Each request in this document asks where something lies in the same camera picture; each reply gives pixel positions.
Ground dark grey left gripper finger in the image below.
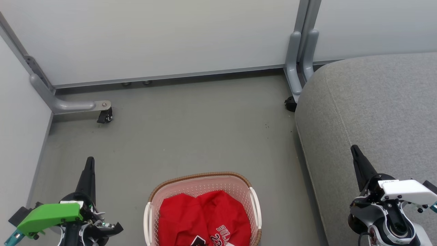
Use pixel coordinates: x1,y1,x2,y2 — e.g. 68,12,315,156
75,156,97,205

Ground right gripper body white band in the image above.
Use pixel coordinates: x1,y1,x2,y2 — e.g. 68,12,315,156
351,174,437,208

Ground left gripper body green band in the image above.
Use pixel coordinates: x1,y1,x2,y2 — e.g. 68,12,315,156
16,192,124,240

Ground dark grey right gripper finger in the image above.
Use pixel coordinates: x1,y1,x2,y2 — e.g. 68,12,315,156
351,145,379,192

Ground red jersey large black numbers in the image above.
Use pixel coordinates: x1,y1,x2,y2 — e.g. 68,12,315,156
158,193,207,246

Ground red jersey small Bulls print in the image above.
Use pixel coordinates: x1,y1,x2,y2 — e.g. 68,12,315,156
197,190,252,246

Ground grey fabric sofa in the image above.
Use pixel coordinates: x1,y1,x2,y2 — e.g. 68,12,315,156
294,52,437,246

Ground grey curved partition leg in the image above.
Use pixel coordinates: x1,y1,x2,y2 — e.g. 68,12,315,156
23,55,112,115

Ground cream perforated laundry basket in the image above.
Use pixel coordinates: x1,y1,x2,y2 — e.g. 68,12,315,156
143,172,263,246

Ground grey upright partition foot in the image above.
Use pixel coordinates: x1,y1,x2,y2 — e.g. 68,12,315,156
302,29,320,82
284,31,303,103

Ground teal left cable connector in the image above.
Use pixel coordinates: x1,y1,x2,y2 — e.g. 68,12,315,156
3,230,25,246

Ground grey partition base rail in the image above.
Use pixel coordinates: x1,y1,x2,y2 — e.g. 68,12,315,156
53,64,285,90

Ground grey double partition post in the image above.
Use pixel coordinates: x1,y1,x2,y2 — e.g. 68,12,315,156
296,0,322,64

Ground grey corner partition post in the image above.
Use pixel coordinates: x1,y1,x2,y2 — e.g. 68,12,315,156
0,12,55,94

